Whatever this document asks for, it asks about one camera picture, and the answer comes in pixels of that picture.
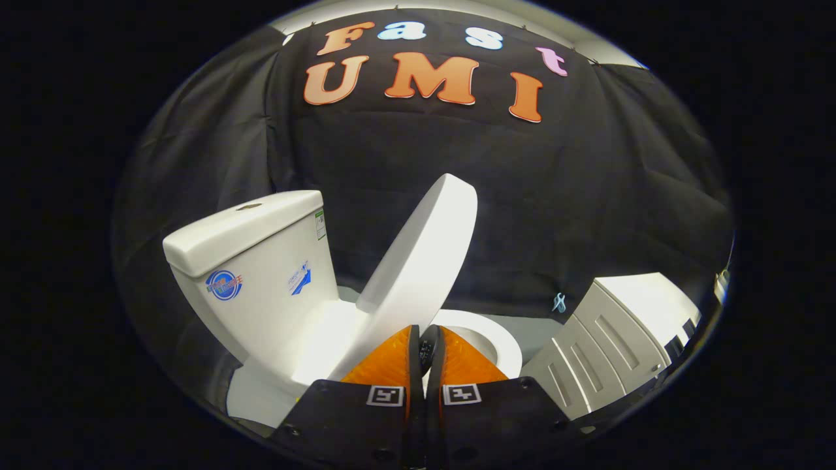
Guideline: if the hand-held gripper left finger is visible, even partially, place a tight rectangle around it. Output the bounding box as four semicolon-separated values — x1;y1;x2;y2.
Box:
268;324;426;469

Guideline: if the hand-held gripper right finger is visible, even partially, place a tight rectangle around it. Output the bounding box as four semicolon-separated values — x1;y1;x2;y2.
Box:
425;324;587;469

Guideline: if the black round lid lifter handle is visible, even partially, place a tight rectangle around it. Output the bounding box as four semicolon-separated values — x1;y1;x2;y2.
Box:
419;324;437;377

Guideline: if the white toilet lid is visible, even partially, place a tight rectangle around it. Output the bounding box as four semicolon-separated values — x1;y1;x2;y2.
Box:
327;173;479;383

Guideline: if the white toilet seat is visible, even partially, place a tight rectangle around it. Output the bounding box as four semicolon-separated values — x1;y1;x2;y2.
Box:
428;309;524;379

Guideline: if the white toilet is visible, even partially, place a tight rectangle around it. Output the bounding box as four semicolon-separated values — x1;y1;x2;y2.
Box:
162;189;523;429

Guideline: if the white cabinet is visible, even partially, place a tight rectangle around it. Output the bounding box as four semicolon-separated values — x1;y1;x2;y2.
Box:
521;273;703;422

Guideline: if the black backdrop cloth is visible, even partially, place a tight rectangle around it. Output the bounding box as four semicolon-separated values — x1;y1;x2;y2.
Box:
111;7;735;392

